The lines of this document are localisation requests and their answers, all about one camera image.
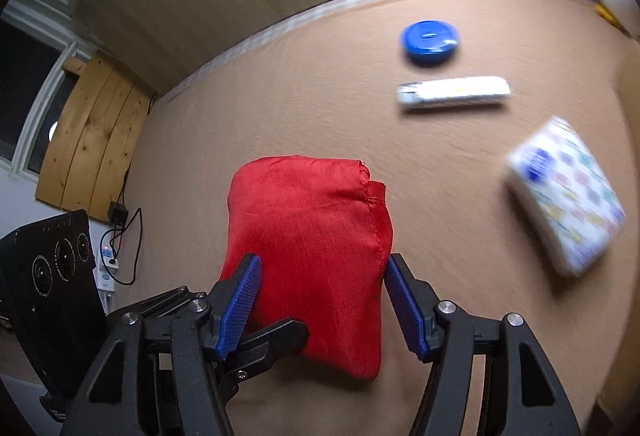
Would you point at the white power strip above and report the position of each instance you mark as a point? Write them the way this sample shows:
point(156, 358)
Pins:
point(106, 271)

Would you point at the white window frame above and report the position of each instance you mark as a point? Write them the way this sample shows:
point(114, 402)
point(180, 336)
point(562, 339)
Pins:
point(30, 66)

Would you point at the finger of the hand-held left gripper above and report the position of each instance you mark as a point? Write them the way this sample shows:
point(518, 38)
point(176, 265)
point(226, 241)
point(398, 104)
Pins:
point(165, 300)
point(280, 338)

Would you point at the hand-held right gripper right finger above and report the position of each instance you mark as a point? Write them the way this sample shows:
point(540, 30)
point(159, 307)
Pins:
point(405, 311)

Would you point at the pine plank panel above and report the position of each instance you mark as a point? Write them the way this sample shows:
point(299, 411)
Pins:
point(90, 141)

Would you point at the white printed tissue pack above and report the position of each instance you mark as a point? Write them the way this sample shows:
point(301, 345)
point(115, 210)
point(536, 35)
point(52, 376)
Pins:
point(565, 196)

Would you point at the black power adapter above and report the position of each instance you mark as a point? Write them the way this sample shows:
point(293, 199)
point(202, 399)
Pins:
point(118, 212)

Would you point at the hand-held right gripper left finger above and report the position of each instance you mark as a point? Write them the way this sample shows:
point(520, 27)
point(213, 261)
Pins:
point(240, 301)

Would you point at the cardboard box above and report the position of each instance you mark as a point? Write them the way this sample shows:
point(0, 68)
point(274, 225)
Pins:
point(629, 91)

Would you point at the red fabric pouch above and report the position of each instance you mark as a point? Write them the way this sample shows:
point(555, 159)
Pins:
point(305, 236)

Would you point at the white tube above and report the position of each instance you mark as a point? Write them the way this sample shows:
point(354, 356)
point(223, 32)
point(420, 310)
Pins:
point(452, 92)

